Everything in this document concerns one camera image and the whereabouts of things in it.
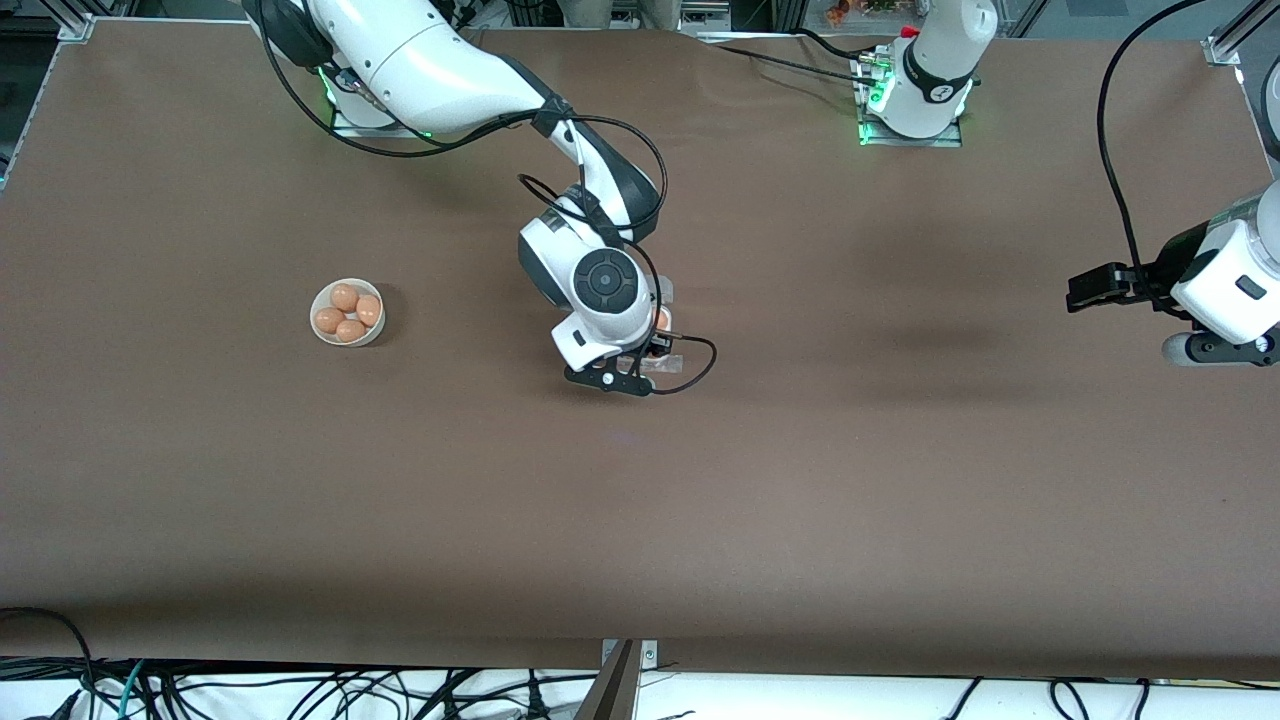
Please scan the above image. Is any clear plastic egg box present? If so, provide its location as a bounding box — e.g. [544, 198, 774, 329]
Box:
[640, 278, 684, 376]

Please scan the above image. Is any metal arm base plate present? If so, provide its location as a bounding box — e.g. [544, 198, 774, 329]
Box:
[329, 60, 438, 139]
[857, 50, 964, 149]

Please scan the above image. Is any white round bowl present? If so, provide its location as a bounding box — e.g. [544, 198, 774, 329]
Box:
[309, 277, 387, 347]

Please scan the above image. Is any dark camera stand pole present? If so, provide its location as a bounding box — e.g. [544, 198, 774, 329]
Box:
[573, 640, 642, 720]

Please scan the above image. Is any long black base cable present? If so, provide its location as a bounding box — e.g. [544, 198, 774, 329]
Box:
[714, 43, 883, 91]

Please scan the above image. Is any short black base cable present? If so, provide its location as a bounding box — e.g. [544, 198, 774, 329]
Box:
[795, 27, 883, 65]

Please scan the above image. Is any teal cable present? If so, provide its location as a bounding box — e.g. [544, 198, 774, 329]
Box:
[116, 660, 147, 720]

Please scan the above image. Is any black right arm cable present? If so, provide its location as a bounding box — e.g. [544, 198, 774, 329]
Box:
[256, 0, 719, 397]

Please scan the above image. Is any silver metal table bracket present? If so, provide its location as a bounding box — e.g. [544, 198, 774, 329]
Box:
[600, 638, 659, 676]

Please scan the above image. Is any black looped cable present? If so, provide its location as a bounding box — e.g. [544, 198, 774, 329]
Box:
[0, 606, 97, 720]

